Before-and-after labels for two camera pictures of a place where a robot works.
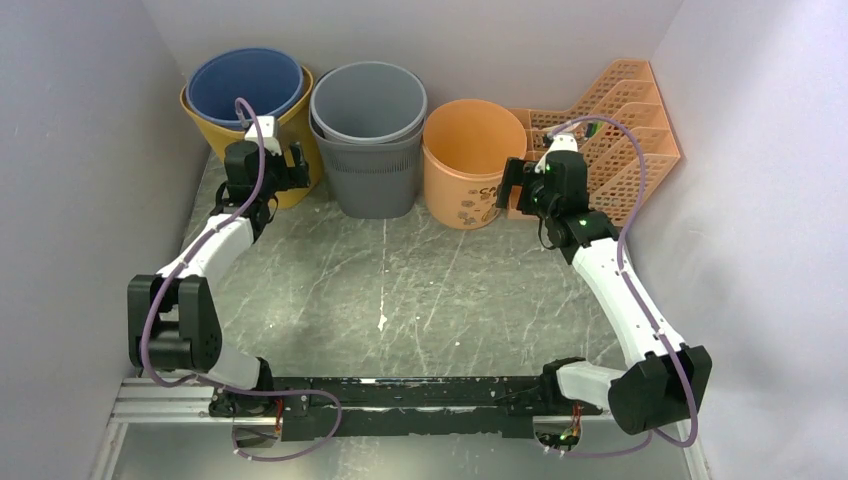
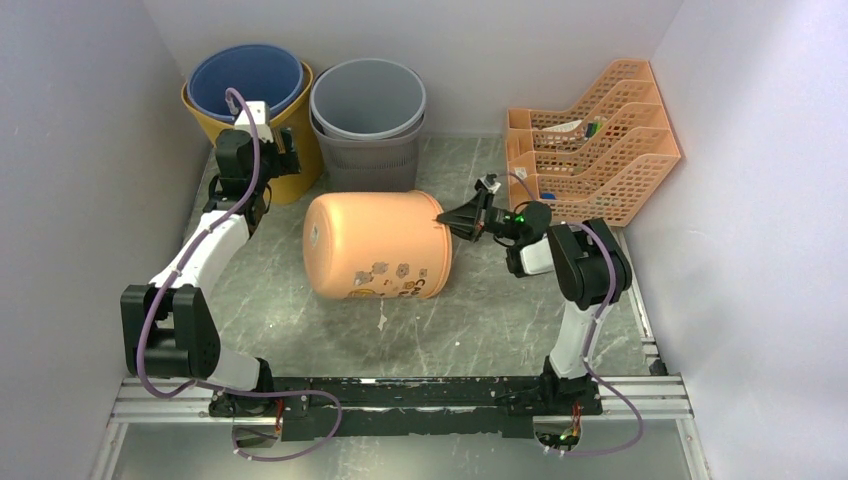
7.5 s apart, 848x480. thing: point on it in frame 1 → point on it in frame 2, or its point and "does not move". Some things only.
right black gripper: x=522 y=173 → x=468 y=221
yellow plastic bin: x=299 y=125 does not move
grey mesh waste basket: x=372 y=181 does not move
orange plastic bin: x=466 y=148 → x=377 y=245
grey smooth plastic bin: x=367 y=102 does not move
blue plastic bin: x=269 y=80 does not move
